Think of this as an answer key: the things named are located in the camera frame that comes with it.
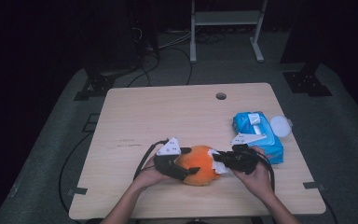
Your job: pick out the black stand base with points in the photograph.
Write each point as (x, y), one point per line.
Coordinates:
(101, 84)

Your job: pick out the grey tape strip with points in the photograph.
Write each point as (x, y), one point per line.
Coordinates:
(313, 185)
(78, 191)

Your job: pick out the person's right hand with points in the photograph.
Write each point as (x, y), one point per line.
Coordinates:
(256, 182)

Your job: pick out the person's left hand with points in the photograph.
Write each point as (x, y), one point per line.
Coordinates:
(149, 177)

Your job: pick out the blue wet wipes pack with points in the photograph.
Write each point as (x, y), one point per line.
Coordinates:
(268, 147)

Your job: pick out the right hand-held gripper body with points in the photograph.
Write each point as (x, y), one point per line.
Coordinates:
(244, 157)

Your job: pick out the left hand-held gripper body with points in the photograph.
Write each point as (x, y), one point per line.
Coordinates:
(167, 149)

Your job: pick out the orange plush toy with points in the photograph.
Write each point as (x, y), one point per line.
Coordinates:
(199, 165)

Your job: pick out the black floor plate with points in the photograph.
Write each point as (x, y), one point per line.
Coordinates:
(306, 82)

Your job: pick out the white wet wipe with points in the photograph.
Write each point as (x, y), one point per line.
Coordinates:
(254, 118)
(219, 168)

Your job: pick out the white metal stand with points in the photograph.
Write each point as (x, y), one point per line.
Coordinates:
(227, 18)

